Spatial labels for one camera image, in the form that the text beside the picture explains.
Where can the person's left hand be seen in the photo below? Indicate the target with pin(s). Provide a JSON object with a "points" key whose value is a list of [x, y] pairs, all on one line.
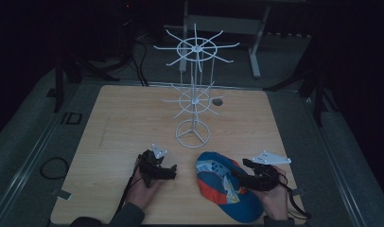
{"points": [[143, 192]]}

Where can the person's right hand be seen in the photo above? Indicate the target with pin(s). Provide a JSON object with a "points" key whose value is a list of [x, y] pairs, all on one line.
{"points": [[275, 201]]}

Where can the grey round table grommet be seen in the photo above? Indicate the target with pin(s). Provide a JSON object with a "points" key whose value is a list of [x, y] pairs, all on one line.
{"points": [[217, 101]]}

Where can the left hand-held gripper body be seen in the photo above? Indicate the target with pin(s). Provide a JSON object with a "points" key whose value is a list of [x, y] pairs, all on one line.
{"points": [[150, 164]]}

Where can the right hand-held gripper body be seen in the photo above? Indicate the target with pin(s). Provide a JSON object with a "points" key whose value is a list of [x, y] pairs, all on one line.
{"points": [[264, 173]]}

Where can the blue and orange cap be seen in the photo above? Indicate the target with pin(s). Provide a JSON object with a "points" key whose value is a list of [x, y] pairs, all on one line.
{"points": [[218, 192]]}

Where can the black rectangular floor bracket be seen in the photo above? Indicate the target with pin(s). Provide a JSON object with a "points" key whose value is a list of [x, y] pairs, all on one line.
{"points": [[72, 118]]}

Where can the black metal stand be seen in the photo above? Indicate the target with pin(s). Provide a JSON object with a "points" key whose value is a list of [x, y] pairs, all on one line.
{"points": [[59, 78], [317, 91]]}

